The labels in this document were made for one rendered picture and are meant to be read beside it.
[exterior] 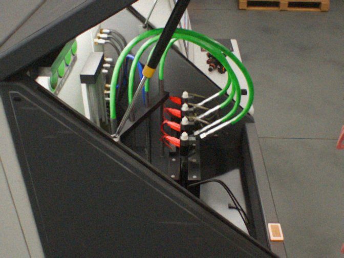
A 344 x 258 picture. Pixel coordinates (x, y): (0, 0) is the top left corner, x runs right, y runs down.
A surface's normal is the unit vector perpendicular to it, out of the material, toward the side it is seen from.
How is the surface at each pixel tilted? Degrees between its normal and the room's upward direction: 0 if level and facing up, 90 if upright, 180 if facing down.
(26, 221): 90
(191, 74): 90
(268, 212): 0
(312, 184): 0
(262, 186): 0
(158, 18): 90
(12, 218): 90
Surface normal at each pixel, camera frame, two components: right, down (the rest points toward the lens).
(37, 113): -0.04, 0.56
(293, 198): 0.00, -0.83
